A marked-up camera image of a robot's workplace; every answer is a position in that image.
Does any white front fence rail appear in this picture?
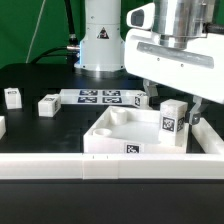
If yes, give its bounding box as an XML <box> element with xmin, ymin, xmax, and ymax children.
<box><xmin>0</xmin><ymin>153</ymin><xmax>224</xmax><ymax>180</ymax></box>

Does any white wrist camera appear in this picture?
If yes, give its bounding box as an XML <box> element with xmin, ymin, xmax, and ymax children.
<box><xmin>126</xmin><ymin>3</ymin><xmax>155</xmax><ymax>30</ymax></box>

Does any white fence rail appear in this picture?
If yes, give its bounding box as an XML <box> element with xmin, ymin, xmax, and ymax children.
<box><xmin>0</xmin><ymin>153</ymin><xmax>224</xmax><ymax>180</ymax></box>
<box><xmin>192</xmin><ymin>118</ymin><xmax>224</xmax><ymax>155</ymax></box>

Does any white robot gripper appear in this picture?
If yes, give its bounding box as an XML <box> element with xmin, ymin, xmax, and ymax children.
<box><xmin>124</xmin><ymin>29</ymin><xmax>224</xmax><ymax>125</ymax></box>

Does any white thin cable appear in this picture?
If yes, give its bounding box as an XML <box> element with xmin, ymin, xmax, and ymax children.
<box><xmin>25</xmin><ymin>0</ymin><xmax>48</xmax><ymax>64</ymax></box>

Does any white right fence rail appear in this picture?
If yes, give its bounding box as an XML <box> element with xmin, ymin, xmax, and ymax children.
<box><xmin>192</xmin><ymin>118</ymin><xmax>224</xmax><ymax>155</ymax></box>

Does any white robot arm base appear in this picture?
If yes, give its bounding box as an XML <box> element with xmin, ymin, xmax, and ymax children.
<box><xmin>74</xmin><ymin>0</ymin><xmax>125</xmax><ymax>78</ymax></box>

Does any white square table top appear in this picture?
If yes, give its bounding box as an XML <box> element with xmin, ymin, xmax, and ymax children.
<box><xmin>83</xmin><ymin>106</ymin><xmax>188</xmax><ymax>154</ymax></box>

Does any black cable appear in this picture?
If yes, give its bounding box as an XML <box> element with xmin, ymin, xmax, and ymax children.
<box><xmin>29</xmin><ymin>0</ymin><xmax>81</xmax><ymax>64</ymax></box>

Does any white tag base board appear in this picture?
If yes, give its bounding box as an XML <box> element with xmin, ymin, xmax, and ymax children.
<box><xmin>60</xmin><ymin>89</ymin><xmax>142</xmax><ymax>105</ymax></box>

